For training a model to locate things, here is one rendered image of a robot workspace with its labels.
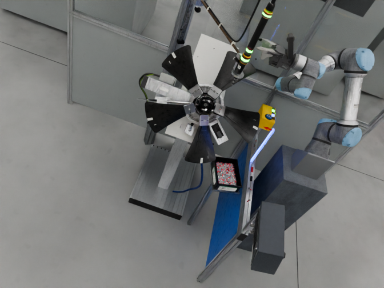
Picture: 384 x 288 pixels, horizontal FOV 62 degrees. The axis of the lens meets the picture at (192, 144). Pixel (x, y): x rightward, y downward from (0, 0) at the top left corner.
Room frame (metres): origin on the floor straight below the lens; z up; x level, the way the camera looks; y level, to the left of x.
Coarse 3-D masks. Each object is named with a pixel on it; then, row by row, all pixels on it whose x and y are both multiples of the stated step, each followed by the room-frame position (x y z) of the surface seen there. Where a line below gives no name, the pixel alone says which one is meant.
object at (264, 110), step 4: (264, 104) 1.90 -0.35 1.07; (260, 108) 1.89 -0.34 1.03; (264, 108) 1.85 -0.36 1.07; (268, 108) 1.87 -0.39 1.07; (260, 112) 1.84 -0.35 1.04; (264, 112) 1.81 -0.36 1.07; (268, 112) 1.83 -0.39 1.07; (260, 116) 1.79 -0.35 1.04; (264, 116) 1.77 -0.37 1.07; (272, 116) 1.81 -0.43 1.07; (260, 120) 1.74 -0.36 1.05; (264, 120) 1.74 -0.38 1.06; (268, 120) 1.75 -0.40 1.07; (272, 120) 1.76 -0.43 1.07; (260, 124) 1.74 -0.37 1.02; (264, 124) 1.75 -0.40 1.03; (268, 124) 1.75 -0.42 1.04; (272, 124) 1.75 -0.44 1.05; (264, 128) 1.75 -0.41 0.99
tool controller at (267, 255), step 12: (264, 204) 0.94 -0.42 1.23; (276, 204) 0.96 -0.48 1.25; (264, 216) 0.88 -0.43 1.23; (276, 216) 0.89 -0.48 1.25; (264, 228) 0.82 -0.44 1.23; (276, 228) 0.83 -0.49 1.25; (264, 240) 0.76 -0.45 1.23; (276, 240) 0.77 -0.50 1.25; (252, 252) 0.77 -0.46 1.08; (264, 252) 0.71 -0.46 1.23; (276, 252) 0.72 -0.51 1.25; (252, 264) 0.71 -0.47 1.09; (264, 264) 0.71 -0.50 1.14; (276, 264) 0.71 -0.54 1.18
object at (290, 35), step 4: (288, 36) 1.50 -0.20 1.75; (292, 36) 1.50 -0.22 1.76; (288, 40) 1.49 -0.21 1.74; (292, 40) 1.49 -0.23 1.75; (288, 44) 1.49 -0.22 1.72; (292, 44) 1.49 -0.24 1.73; (288, 48) 1.49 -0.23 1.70; (292, 48) 1.49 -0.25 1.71; (288, 52) 1.49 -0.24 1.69; (292, 52) 1.49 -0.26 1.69; (288, 56) 1.49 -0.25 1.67; (292, 56) 1.49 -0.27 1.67
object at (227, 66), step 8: (232, 56) 1.72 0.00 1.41; (224, 64) 1.69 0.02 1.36; (232, 64) 1.67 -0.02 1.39; (248, 64) 1.67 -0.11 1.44; (224, 72) 1.64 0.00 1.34; (248, 72) 1.62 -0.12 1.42; (216, 80) 1.61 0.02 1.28; (224, 80) 1.59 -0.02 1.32; (232, 80) 1.58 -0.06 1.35; (240, 80) 1.58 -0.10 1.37; (224, 88) 1.55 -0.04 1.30
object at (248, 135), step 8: (232, 112) 1.52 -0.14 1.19; (240, 112) 1.56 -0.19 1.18; (248, 112) 1.59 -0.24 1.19; (256, 112) 1.61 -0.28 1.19; (232, 120) 1.46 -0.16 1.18; (240, 120) 1.49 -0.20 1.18; (248, 120) 1.53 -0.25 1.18; (240, 128) 1.45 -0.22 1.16; (248, 128) 1.48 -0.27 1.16; (248, 136) 1.43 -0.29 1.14
